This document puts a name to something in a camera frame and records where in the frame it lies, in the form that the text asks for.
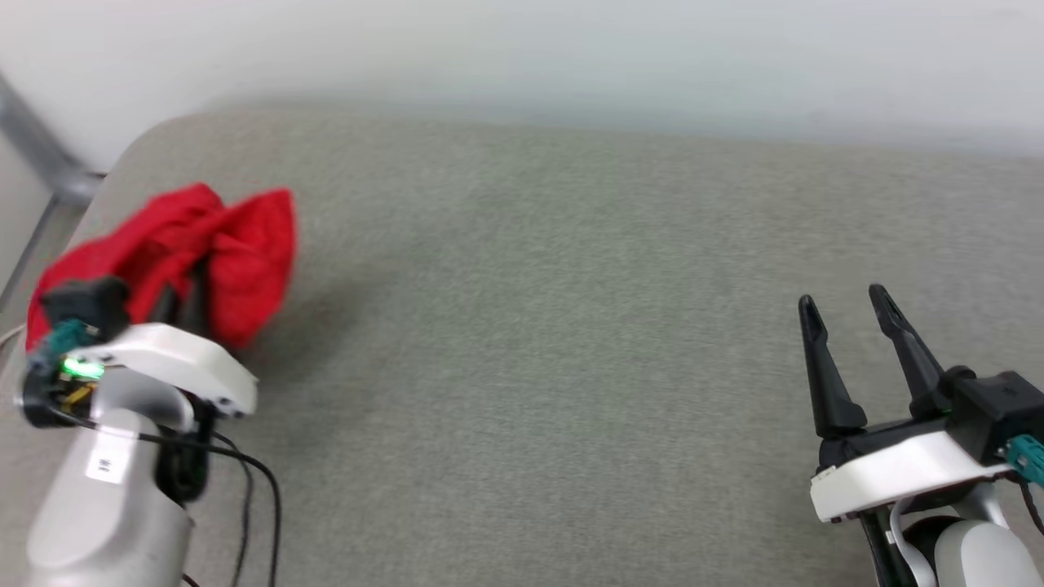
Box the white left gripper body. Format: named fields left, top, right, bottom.
left=61, top=322, right=260, bottom=421

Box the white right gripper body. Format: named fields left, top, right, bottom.
left=810, top=412, right=1014, bottom=524

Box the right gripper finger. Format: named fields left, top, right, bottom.
left=798, top=295, right=869, bottom=439
left=869, top=284, right=952, bottom=418

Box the red garment with white stripes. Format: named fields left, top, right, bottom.
left=24, top=183, right=299, bottom=353

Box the grey metal pole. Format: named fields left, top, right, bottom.
left=0, top=73, right=107, bottom=311

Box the teal left camera connector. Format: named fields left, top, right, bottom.
left=31, top=320, right=92, bottom=361

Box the teal camera connector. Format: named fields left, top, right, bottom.
left=1007, top=435, right=1044, bottom=490
left=31, top=320, right=92, bottom=361

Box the thin black cable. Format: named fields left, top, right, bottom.
left=20, top=391, right=283, bottom=587

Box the teal right camera connector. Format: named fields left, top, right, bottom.
left=1007, top=435, right=1044, bottom=490

